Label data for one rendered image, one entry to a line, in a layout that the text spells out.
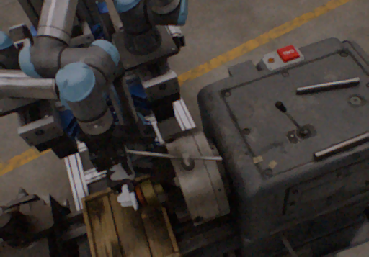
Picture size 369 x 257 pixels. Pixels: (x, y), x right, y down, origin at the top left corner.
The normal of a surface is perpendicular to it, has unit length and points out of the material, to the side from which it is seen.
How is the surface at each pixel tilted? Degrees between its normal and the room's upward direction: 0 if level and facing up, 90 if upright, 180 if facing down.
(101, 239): 0
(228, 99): 0
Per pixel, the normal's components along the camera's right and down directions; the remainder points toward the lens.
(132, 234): -0.08, -0.52
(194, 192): 0.19, 0.21
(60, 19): 0.61, -0.09
